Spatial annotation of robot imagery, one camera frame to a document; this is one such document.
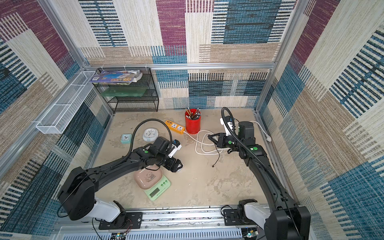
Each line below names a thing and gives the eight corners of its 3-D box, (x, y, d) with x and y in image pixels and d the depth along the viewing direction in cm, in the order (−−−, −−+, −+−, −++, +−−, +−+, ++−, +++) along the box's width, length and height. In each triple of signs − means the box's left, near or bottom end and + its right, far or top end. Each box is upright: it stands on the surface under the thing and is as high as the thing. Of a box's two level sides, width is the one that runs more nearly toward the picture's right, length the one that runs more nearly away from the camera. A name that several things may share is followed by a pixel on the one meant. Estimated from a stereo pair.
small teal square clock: (121, 143, 105) (119, 140, 102) (124, 137, 108) (122, 134, 105) (130, 143, 105) (128, 140, 102) (132, 137, 108) (131, 134, 105)
